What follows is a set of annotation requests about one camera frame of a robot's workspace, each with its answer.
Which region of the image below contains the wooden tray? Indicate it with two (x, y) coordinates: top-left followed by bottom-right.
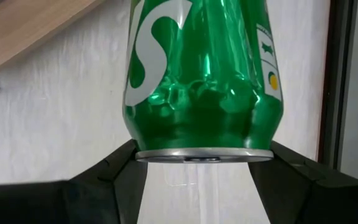
(0, 0), (105, 96)

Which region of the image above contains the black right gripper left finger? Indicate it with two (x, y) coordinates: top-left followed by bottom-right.
(0, 139), (149, 224)

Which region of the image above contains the green Sprite can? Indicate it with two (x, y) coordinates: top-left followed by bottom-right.
(122, 0), (284, 164)

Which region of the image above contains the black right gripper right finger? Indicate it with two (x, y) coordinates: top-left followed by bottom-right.
(249, 140), (358, 224)

